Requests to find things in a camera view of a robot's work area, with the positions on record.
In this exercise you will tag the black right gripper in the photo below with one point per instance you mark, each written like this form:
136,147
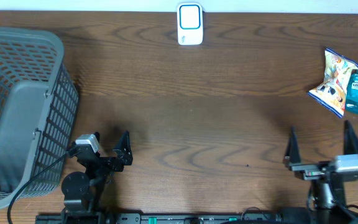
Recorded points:
313,171

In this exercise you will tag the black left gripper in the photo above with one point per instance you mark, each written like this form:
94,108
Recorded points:
123,159

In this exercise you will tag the yellow snack chip bag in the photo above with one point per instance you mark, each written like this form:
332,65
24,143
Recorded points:
332,92

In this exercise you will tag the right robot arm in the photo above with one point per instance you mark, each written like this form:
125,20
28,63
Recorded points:
326,202

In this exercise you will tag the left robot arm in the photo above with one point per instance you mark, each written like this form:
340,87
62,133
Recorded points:
83,190

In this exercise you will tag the white barcode scanner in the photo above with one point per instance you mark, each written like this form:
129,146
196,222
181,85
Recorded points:
190,23

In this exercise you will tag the grey plastic shopping basket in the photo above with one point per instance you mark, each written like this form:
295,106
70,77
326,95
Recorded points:
38,105

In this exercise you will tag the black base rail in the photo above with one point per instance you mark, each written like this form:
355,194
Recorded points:
136,218

